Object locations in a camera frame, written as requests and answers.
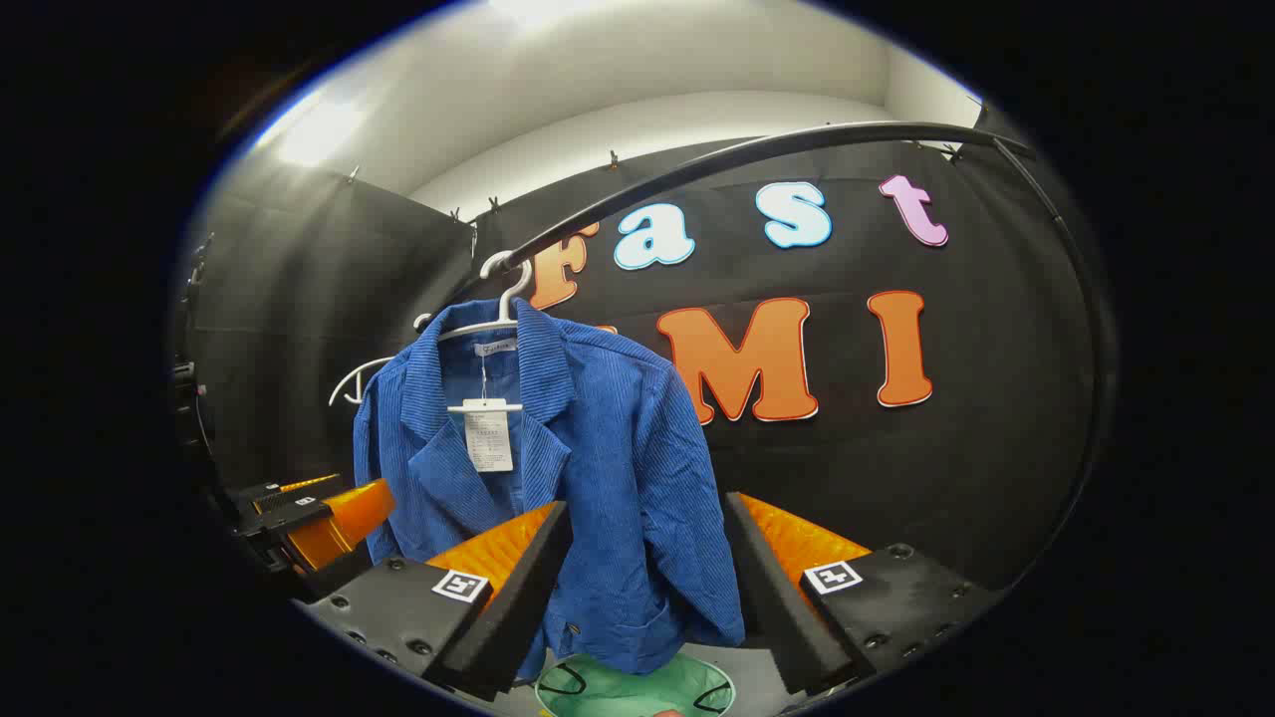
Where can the green laundry hamper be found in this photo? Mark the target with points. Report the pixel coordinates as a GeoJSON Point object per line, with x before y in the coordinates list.
{"type": "Point", "coordinates": [637, 692]}

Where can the white paper hang tag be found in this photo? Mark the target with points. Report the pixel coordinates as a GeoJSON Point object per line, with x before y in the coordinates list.
{"type": "Point", "coordinates": [488, 443]}

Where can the black backdrop cloth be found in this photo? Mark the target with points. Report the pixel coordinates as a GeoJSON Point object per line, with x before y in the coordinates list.
{"type": "Point", "coordinates": [996, 478]}

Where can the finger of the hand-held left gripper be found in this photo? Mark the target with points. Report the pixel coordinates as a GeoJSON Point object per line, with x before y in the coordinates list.
{"type": "Point", "coordinates": [349, 518]}
{"type": "Point", "coordinates": [289, 492]}

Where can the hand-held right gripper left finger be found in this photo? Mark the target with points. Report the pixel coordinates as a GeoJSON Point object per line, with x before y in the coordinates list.
{"type": "Point", "coordinates": [518, 607]}

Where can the white plastic hanger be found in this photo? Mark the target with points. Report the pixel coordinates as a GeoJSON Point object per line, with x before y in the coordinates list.
{"type": "Point", "coordinates": [344, 383]}
{"type": "Point", "coordinates": [510, 299]}

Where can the black clothes rack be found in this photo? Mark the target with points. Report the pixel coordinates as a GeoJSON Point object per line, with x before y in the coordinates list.
{"type": "Point", "coordinates": [697, 169]}

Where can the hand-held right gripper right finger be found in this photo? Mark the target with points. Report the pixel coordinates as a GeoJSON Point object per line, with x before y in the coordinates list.
{"type": "Point", "coordinates": [777, 597]}

